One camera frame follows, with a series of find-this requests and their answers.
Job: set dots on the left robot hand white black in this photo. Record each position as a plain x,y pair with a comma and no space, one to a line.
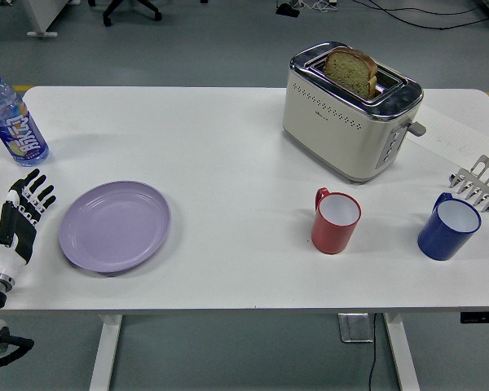
8,254

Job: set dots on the purple round plate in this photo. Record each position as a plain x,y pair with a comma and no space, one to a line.
114,226

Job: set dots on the clear drink bottle blue label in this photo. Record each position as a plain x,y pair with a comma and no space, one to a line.
20,130

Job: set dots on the white table leg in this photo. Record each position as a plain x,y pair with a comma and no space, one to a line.
106,354
401,354

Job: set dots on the black office chair base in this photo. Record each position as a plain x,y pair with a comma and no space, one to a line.
118,10

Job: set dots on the red mug white inside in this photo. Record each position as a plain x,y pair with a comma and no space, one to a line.
330,234

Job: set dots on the cream and chrome toaster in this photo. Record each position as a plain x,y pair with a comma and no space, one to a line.
334,134

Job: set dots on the silver box under table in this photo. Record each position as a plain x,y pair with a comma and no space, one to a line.
354,328

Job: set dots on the black device on floor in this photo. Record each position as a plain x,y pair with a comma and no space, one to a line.
287,9

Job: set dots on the brown bread slice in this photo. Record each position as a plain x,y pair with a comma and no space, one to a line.
346,71

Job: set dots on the blue mug white inside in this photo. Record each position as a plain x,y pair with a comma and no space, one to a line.
438,240

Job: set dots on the white paper sheet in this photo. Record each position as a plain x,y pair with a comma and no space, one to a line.
452,130

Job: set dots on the black table control panel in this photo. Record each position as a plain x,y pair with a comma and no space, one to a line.
483,318

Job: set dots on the silver metal toast rack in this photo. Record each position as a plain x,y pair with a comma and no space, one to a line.
483,179

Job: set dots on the white desk frame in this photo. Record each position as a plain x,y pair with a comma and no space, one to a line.
45,20

